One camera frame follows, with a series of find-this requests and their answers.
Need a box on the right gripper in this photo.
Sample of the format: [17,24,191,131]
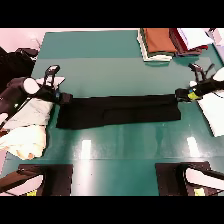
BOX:
[174,86,195,103]

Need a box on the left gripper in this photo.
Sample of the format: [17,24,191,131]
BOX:
[56,92,74,106]

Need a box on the black garment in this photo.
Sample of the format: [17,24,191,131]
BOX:
[55,93,183,131]
[0,46,40,95]

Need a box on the white garment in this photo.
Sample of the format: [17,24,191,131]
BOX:
[189,80,224,139]
[176,27,215,51]
[136,27,174,63]
[34,76,66,90]

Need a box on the grey garment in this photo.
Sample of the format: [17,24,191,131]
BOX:
[2,97,56,131]

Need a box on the dark red garment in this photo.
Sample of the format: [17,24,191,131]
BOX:
[168,27,210,57]

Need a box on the green garment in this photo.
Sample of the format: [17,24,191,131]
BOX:
[139,27,177,58]

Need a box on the orange garment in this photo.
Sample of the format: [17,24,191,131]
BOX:
[143,27,178,55]

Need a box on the cream garment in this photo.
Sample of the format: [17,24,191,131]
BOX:
[0,124,48,161]

